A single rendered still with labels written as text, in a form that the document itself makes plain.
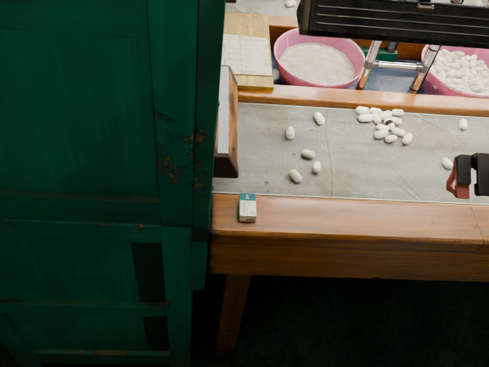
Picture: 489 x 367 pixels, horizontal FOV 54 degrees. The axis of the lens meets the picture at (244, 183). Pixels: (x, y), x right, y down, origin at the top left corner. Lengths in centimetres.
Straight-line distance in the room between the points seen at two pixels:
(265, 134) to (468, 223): 51
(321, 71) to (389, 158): 36
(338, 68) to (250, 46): 27
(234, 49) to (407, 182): 59
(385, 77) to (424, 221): 61
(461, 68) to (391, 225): 68
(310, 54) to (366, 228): 63
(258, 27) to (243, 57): 16
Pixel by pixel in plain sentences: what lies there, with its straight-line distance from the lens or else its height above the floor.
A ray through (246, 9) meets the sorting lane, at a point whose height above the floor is 74.
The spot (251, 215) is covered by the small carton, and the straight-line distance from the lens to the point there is 99.
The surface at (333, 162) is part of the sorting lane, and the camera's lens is 118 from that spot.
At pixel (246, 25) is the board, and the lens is 149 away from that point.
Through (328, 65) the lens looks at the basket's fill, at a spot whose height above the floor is 74.
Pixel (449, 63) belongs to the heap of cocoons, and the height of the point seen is 74.
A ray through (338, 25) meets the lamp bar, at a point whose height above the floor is 107.
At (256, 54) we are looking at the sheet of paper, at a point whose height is 78.
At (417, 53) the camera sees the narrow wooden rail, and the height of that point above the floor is 70.
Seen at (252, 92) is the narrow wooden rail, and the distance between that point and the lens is 127.
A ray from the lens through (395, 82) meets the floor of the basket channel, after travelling 158.
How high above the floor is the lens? 159
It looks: 51 degrees down
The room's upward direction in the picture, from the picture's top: 9 degrees clockwise
